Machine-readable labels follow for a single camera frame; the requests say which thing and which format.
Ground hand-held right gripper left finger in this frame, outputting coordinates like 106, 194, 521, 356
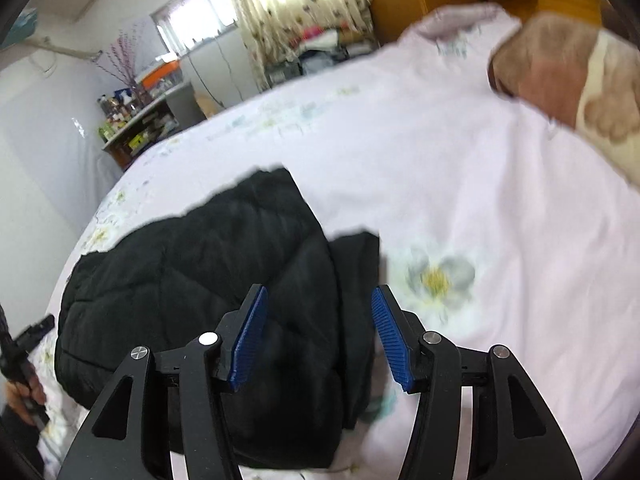
56, 283, 269, 480

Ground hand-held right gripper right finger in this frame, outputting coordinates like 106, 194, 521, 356
371, 284, 584, 480

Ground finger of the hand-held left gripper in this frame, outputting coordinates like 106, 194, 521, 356
15, 314, 56, 353

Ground black padded jacket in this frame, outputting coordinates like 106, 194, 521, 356
54, 166, 384, 471

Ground pile of clothes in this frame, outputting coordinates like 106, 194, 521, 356
265, 24, 377, 87

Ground person's left hand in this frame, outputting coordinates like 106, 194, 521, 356
2, 360, 48, 422

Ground pink floral bed sheet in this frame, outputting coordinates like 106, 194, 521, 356
37, 2, 640, 480

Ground cluttered shelf unit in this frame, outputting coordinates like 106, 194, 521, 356
97, 82, 197, 172

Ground vase with pink branches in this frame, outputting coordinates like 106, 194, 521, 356
94, 24, 147, 108

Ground orange storage crate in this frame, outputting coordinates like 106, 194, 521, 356
139, 59, 182, 88

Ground brown plush blanket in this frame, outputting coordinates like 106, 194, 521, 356
487, 12, 640, 187

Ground window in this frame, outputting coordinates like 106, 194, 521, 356
152, 0, 240, 56

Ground floral curtain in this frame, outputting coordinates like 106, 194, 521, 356
215, 0, 374, 92

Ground wooden headboard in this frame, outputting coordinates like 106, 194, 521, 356
536, 0, 617, 26

